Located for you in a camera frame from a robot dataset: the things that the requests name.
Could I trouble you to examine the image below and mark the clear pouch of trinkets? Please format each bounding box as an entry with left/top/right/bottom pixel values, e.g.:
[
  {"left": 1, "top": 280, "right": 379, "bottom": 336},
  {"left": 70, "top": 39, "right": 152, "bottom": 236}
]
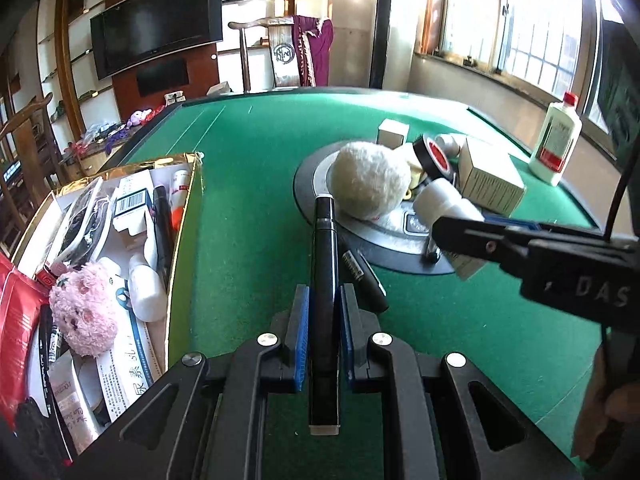
[{"left": 50, "top": 177, "right": 119, "bottom": 267}]

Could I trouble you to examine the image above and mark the black marker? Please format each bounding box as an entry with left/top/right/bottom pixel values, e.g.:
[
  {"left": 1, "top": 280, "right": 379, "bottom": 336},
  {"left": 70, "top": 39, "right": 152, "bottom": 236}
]
[{"left": 340, "top": 237, "right": 390, "bottom": 314}]

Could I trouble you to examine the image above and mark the black tape roll red core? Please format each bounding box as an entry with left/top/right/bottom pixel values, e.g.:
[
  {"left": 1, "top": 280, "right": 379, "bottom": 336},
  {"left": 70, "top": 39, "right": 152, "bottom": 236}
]
[{"left": 412, "top": 134, "right": 459, "bottom": 187}]

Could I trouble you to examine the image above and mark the wooden wall shelf unit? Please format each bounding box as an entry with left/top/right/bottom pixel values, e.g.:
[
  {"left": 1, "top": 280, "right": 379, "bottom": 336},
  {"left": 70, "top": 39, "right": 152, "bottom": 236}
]
[{"left": 10, "top": 0, "right": 118, "bottom": 126}]

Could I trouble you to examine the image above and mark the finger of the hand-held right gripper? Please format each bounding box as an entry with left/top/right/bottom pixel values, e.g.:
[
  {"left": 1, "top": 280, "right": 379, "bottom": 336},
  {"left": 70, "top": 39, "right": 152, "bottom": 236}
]
[
  {"left": 482, "top": 215, "right": 625, "bottom": 252},
  {"left": 431, "top": 214, "right": 532, "bottom": 273}
]

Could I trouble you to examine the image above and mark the small white plastic bottle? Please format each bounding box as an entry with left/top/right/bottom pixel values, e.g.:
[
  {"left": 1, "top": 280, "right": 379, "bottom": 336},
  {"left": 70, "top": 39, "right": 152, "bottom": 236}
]
[{"left": 127, "top": 252, "right": 168, "bottom": 323}]

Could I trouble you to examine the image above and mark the window with metal grille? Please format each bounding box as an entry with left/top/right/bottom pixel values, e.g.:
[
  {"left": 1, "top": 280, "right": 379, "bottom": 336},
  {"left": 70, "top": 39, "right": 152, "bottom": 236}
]
[{"left": 415, "top": 0, "right": 640, "bottom": 131}]

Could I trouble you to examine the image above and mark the pink plush toy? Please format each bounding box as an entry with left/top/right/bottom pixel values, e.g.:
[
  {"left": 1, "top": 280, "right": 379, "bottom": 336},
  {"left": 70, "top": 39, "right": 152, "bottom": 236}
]
[{"left": 49, "top": 261, "right": 119, "bottom": 358}]

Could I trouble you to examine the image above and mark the black flat television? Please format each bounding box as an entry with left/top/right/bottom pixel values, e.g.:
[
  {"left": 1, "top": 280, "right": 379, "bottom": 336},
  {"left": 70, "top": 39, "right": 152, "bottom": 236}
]
[{"left": 90, "top": 0, "right": 223, "bottom": 81}]

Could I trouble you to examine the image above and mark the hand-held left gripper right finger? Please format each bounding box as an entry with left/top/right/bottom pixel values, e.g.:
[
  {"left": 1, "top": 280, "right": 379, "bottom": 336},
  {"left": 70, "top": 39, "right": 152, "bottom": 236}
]
[{"left": 340, "top": 284, "right": 583, "bottom": 480}]

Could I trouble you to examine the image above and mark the blue white barcode box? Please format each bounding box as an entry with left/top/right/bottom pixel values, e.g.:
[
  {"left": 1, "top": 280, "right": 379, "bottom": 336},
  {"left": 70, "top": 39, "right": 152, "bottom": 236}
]
[{"left": 112, "top": 170, "right": 154, "bottom": 221}]

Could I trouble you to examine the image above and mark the dark wooden chair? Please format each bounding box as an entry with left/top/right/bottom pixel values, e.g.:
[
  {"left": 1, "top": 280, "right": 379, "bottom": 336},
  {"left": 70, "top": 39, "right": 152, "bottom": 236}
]
[{"left": 0, "top": 92, "right": 68, "bottom": 188}]

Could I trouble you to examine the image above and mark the person's right hand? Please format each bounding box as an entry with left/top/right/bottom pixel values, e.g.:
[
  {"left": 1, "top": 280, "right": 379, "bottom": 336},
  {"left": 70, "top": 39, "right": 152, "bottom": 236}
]
[{"left": 571, "top": 345, "right": 640, "bottom": 466}]

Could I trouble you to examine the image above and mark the cream soap bar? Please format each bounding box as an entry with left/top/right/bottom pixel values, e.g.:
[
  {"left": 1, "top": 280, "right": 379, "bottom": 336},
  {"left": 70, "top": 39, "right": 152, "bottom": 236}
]
[{"left": 404, "top": 157, "right": 427, "bottom": 184}]

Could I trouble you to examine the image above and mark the brown television wall panel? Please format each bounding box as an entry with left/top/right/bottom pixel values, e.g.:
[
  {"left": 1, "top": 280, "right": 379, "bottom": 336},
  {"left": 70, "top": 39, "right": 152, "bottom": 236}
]
[{"left": 105, "top": 0, "right": 221, "bottom": 113}]

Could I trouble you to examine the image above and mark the round table control panel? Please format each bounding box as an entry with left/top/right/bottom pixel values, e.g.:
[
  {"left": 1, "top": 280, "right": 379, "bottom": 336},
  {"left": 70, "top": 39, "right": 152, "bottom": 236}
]
[{"left": 292, "top": 140, "right": 507, "bottom": 277}]

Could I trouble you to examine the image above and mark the black braided cable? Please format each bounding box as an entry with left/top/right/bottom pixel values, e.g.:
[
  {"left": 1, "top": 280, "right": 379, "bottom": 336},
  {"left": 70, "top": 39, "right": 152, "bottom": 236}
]
[{"left": 602, "top": 157, "right": 640, "bottom": 246}]

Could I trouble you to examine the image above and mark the red packet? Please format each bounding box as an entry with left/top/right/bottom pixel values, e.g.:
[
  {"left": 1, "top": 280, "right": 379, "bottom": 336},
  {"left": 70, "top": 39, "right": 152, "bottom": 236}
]
[{"left": 0, "top": 252, "right": 51, "bottom": 431}]

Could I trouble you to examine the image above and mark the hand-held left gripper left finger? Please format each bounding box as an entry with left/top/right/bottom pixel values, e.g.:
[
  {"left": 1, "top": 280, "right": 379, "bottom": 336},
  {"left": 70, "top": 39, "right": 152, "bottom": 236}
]
[{"left": 65, "top": 285, "right": 311, "bottom": 480}]

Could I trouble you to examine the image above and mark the purple fringed cloth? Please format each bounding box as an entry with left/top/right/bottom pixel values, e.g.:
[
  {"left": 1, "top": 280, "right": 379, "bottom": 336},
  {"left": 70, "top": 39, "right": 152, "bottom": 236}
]
[{"left": 292, "top": 15, "right": 334, "bottom": 87}]

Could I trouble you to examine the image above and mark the white fluffy ball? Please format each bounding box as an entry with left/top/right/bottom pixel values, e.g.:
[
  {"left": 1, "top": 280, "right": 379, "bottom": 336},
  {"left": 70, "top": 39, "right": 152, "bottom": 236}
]
[{"left": 327, "top": 141, "right": 412, "bottom": 222}]

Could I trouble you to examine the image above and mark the black tall column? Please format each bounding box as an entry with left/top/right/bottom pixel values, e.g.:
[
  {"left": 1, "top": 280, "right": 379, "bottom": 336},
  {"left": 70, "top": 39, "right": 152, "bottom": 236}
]
[{"left": 369, "top": 0, "right": 397, "bottom": 88}]

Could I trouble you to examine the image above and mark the wooden chair round emblem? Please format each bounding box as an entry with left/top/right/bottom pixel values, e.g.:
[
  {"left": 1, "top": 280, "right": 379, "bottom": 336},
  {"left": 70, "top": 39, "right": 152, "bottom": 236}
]
[{"left": 227, "top": 15, "right": 333, "bottom": 94}]

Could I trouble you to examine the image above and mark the white box green print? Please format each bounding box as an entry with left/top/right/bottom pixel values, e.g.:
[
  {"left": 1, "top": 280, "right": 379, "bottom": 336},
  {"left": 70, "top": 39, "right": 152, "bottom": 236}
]
[{"left": 457, "top": 137, "right": 527, "bottom": 217}]

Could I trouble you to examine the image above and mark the long black pen white end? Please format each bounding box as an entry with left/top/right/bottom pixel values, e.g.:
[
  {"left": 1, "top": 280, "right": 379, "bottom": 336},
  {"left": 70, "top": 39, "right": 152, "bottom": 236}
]
[{"left": 306, "top": 194, "right": 344, "bottom": 436}]

